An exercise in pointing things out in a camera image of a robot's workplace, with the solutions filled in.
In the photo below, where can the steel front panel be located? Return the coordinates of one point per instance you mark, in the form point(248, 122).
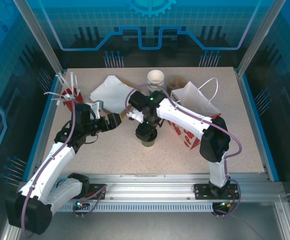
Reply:
point(145, 225)

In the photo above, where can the aluminium frame post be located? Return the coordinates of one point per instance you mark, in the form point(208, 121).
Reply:
point(45, 42)
point(254, 42)

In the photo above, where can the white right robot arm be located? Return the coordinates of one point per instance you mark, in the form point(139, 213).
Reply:
point(185, 112)

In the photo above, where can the green paper coffee cup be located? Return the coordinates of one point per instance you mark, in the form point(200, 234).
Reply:
point(148, 144)

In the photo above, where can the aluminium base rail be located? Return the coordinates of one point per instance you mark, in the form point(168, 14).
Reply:
point(147, 186)

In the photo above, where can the white wrapped straw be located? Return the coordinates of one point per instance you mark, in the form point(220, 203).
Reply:
point(60, 99)
point(75, 83)
point(62, 81)
point(71, 80)
point(53, 94)

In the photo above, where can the brown cup sleeves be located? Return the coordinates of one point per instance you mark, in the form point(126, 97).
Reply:
point(176, 82)

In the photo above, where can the red straw holder cup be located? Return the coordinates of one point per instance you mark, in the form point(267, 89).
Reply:
point(79, 96)

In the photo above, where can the green paper cup stack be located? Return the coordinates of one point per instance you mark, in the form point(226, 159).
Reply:
point(155, 77)

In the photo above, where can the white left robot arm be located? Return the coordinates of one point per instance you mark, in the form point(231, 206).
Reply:
point(57, 162)

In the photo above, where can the small LED circuit board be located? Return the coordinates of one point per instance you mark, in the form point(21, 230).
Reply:
point(81, 204)
point(226, 204)

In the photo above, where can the white red-heart gift bag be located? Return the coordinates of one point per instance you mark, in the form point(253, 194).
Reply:
point(197, 100)

